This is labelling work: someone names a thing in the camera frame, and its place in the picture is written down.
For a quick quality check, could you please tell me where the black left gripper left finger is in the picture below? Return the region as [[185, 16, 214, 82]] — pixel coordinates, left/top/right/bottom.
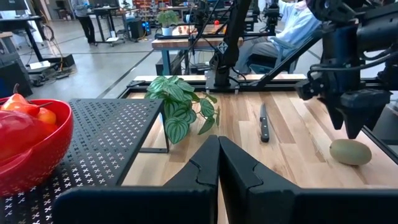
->
[[163, 135, 221, 188]]

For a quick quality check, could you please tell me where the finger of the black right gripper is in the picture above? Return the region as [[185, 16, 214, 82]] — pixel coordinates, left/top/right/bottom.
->
[[323, 98, 346, 131], [340, 90, 392, 140]]

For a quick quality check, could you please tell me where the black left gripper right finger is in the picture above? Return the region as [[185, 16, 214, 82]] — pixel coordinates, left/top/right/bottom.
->
[[218, 136, 300, 195]]

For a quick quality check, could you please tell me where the olive green kiwi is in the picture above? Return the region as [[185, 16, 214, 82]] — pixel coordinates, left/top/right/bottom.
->
[[329, 138, 373, 166]]

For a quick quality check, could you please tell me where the red plastic colander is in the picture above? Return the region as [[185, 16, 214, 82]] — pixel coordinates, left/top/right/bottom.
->
[[0, 96, 75, 197]]

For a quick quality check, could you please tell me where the small red orange fruit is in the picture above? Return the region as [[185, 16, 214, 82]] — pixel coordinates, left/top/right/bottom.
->
[[1, 101, 41, 118]]

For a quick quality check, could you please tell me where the pale chair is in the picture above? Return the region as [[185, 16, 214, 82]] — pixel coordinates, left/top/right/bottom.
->
[[248, 37, 299, 75]]

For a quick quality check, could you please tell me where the person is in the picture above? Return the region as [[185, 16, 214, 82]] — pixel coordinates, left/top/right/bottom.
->
[[234, 0, 323, 74], [70, 0, 97, 46]]

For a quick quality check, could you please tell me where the green artificial leafy plant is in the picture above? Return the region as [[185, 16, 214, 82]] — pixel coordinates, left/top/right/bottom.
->
[[144, 75, 221, 145]]

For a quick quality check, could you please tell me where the black perforated metal shelf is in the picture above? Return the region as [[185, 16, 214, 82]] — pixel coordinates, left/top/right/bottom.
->
[[0, 98, 170, 224]]

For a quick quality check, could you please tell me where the potted plant white pot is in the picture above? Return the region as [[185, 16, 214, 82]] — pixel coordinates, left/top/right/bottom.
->
[[156, 10, 180, 37]]

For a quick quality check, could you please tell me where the black standing desk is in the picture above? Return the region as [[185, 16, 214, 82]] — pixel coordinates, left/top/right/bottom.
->
[[0, 15, 75, 72]]

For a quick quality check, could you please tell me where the black box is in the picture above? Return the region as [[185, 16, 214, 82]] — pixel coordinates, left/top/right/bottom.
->
[[0, 60, 34, 99]]

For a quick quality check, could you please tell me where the black handled kitchen knife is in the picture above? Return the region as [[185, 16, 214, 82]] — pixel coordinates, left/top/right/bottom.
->
[[259, 102, 271, 143]]

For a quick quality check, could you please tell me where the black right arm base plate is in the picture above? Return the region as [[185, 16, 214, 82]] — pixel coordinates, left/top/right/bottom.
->
[[205, 70, 259, 93]]

